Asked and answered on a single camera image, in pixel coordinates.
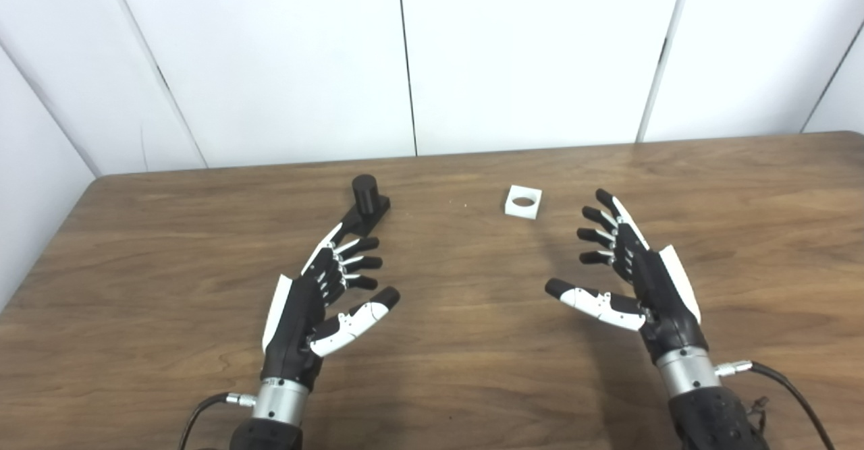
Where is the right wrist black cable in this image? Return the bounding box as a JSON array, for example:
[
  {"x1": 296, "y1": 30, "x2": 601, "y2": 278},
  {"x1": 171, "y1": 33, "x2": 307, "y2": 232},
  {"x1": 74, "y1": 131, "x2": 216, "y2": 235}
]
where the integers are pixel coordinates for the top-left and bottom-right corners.
[{"x1": 714, "y1": 360, "x2": 838, "y2": 450}]

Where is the white square piece with hole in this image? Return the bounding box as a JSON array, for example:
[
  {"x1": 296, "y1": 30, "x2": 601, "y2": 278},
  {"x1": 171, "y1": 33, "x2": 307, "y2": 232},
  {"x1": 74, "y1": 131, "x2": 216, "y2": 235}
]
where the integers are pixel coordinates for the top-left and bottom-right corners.
[{"x1": 504, "y1": 185, "x2": 543, "y2": 221}]

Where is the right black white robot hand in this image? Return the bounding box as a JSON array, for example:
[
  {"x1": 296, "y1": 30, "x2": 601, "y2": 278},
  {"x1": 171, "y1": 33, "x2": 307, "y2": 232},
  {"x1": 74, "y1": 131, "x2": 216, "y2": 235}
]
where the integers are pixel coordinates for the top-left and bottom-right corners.
[{"x1": 544, "y1": 189, "x2": 713, "y2": 370}]

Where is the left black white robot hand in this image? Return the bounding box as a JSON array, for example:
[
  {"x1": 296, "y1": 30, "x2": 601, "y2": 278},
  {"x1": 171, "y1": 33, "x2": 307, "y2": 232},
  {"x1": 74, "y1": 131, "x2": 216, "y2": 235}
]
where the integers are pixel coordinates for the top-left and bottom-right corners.
[{"x1": 261, "y1": 223, "x2": 401, "y2": 392}]

